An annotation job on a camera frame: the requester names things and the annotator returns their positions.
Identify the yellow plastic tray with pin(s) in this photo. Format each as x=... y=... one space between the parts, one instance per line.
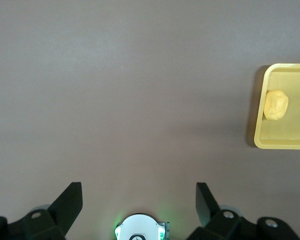
x=295 y=132

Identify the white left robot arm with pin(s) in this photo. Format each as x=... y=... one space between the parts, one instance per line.
x=138 y=225

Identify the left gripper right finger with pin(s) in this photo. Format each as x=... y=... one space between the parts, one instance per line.
x=210 y=215

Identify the metal base mounting bracket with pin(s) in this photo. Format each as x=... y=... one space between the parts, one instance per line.
x=167 y=230

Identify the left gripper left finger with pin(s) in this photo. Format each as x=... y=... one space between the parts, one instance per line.
x=62 y=215

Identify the yellow potato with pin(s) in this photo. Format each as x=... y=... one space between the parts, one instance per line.
x=276 y=105

